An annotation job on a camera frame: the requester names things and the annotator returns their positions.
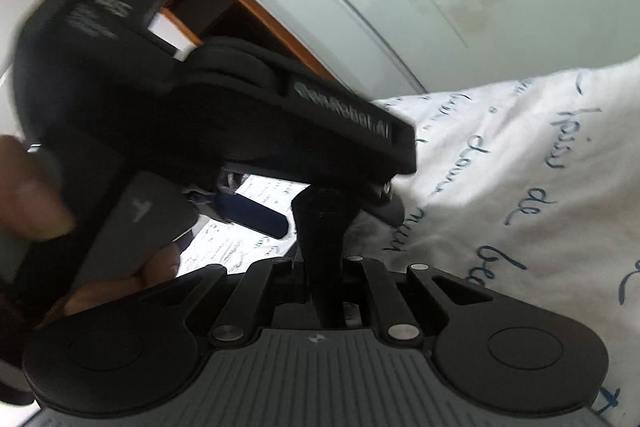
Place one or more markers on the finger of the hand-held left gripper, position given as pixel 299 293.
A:
pixel 250 214
pixel 382 202

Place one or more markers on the person's left hand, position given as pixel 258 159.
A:
pixel 30 197

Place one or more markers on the white printed bed sheet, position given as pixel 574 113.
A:
pixel 525 207

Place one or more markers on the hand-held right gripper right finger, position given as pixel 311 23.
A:
pixel 377 287

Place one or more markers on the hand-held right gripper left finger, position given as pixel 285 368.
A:
pixel 260 287

